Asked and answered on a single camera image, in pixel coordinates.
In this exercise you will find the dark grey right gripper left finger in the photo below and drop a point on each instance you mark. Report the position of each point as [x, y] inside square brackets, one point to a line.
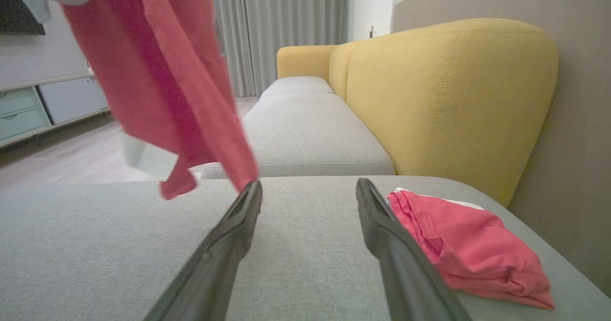
[215, 263]

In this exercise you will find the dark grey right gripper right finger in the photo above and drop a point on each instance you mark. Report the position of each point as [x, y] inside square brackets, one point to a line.
[405, 273]

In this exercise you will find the red shorts with white trim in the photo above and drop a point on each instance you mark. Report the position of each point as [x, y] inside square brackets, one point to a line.
[477, 254]

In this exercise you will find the red and white basketball jersey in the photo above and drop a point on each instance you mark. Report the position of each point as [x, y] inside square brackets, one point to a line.
[157, 72]

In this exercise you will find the large grey sofa seat cushion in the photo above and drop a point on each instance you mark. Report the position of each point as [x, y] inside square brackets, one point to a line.
[305, 244]

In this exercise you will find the wide yellow sofa backrest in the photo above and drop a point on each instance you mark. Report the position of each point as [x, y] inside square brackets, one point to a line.
[444, 101]

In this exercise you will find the narrow yellow sofa backrest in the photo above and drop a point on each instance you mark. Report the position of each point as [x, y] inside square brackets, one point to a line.
[340, 68]

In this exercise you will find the light grey cabinet door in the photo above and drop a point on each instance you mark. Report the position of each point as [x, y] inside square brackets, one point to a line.
[71, 100]

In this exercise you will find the yellow sofa armrest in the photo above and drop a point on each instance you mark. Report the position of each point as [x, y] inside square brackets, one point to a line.
[303, 62]

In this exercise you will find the low TV cabinet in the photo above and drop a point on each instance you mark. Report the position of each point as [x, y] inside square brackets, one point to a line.
[28, 132]

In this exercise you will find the teal cabinet drawer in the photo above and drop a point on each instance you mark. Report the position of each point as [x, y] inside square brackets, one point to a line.
[16, 101]
[21, 123]

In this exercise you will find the grey pleated curtain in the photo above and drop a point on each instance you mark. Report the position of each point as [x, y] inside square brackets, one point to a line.
[286, 29]

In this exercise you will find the black television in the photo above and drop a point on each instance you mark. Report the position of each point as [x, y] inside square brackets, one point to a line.
[16, 20]

